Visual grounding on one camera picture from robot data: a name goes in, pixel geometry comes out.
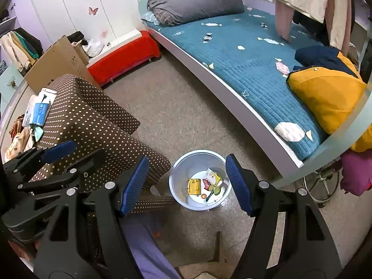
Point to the white yellow snack packet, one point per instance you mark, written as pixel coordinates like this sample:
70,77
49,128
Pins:
212,175

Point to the pink garment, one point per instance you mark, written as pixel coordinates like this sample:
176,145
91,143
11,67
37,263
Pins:
283,20

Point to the dark hanging clothes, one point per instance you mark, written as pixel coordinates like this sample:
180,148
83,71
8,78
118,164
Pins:
308,23

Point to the dark hanging garment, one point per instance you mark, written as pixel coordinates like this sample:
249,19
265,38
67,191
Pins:
33,39

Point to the blue checked pillow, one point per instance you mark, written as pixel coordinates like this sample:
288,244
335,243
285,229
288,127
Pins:
149,18

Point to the red covered bench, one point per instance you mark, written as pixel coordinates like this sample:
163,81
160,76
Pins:
122,58

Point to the person's purple trouser leg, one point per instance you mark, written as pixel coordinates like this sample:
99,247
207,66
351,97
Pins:
145,250

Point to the mint bunk bed frame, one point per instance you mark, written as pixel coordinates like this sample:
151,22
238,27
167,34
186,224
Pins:
143,0

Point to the red wrapper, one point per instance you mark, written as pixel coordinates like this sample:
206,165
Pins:
205,184

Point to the pinecone drawer charm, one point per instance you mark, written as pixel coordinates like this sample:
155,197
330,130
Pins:
13,83

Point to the pink butterfly sticker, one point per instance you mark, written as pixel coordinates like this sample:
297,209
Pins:
93,10

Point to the blue plastic basin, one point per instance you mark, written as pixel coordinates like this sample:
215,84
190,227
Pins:
181,180

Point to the pile of trash items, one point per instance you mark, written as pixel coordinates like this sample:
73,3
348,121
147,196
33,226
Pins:
216,184

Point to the white curved low cabinet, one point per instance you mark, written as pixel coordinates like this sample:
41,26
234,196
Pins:
17,104

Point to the wooden stool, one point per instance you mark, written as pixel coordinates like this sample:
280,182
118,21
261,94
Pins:
219,247

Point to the teal blanket bed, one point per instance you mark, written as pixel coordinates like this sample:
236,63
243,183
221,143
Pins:
232,72

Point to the swivel chair base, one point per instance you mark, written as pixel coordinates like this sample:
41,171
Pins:
322,180

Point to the yellow and navy jacket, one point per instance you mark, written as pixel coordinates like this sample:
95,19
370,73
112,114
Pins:
328,101

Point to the green hanging garment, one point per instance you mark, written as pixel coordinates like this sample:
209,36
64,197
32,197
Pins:
27,45

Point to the beige paper bag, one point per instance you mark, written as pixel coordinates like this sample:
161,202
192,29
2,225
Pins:
17,145

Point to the magenta garment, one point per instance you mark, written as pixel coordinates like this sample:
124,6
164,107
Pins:
356,174

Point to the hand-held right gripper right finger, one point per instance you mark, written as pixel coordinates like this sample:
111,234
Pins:
239,186

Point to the teal wrapper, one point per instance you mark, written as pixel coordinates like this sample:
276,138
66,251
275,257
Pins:
36,132

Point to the white plastic bag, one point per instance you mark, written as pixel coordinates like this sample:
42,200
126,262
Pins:
94,48

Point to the brown polka dot tablecloth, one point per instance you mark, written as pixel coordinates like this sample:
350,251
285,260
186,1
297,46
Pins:
87,113

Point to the brown cardboard box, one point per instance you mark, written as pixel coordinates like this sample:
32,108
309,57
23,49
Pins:
61,61

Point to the grey duvet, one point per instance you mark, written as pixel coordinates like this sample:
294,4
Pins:
197,1

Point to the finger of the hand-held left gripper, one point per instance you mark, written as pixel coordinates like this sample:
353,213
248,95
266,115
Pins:
58,150
84,164

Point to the blue packet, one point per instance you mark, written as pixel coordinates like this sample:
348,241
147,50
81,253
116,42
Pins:
40,113

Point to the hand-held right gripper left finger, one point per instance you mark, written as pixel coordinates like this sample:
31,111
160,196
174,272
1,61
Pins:
133,186

